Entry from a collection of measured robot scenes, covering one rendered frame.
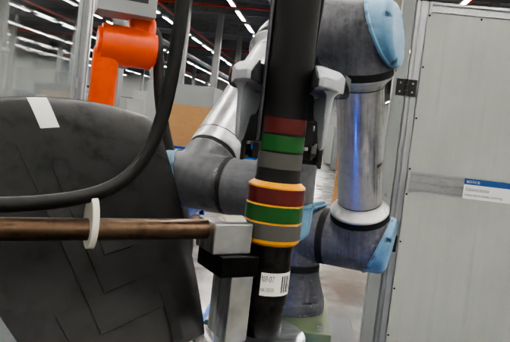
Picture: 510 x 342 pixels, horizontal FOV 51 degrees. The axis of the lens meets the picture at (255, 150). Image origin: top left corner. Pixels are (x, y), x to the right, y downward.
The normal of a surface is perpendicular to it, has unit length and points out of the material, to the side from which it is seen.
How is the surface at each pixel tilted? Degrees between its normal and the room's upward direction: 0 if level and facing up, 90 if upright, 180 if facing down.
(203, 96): 90
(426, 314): 90
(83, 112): 43
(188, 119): 90
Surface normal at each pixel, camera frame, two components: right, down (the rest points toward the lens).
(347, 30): -0.41, 0.14
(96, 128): 0.57, -0.63
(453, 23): -0.09, 0.05
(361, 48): -0.30, 0.50
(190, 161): -0.22, -0.69
